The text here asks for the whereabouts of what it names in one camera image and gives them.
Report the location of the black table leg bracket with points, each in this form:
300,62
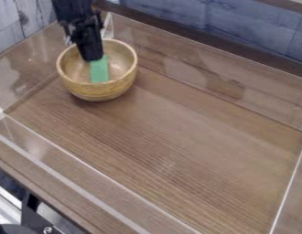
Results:
30,219

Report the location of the wooden bowl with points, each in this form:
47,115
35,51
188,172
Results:
74,72

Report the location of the clear acrylic tray wall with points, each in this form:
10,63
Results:
95,202

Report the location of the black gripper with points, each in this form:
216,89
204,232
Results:
71,11

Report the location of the green stick block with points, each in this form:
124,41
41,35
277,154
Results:
98,70

